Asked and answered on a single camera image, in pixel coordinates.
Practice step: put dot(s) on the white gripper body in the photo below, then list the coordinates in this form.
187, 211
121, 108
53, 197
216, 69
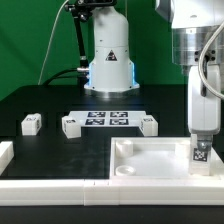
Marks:
204, 112

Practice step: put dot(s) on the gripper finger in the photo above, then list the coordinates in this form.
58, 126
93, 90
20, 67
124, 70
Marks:
204, 142

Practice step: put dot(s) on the white square tabletop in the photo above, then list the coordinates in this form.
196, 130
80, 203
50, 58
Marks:
163, 158

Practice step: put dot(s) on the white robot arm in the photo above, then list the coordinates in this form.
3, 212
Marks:
197, 46

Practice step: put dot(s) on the paper sheet with markers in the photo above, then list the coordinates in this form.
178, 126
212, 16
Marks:
108, 118

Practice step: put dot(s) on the white fence front wall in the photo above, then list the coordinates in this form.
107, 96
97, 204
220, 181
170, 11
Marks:
110, 192

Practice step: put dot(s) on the white fence wall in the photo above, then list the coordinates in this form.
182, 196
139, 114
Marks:
110, 192
6, 154

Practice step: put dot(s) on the black camera stand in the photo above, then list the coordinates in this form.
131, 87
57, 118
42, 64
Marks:
81, 11

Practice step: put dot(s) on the white fence left wall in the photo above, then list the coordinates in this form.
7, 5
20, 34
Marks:
6, 154

